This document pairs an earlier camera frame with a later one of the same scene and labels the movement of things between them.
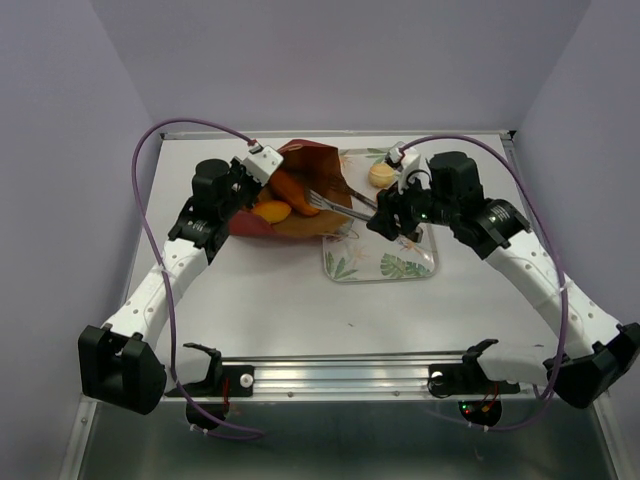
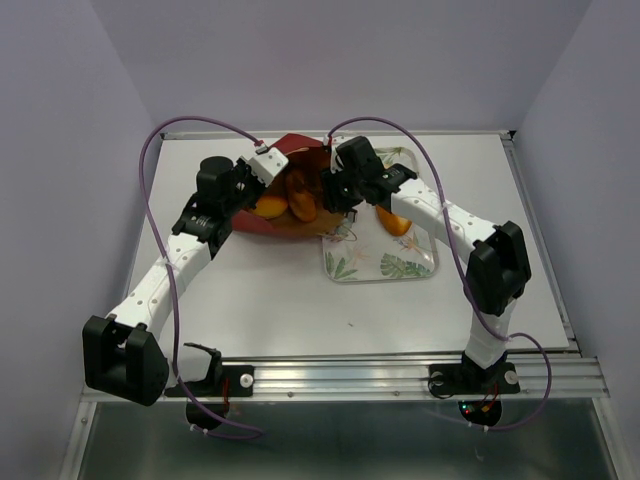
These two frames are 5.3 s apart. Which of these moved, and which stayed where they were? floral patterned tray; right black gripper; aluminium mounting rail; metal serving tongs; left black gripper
Moved: metal serving tongs; right black gripper
Stayed: floral patterned tray; left black gripper; aluminium mounting rail
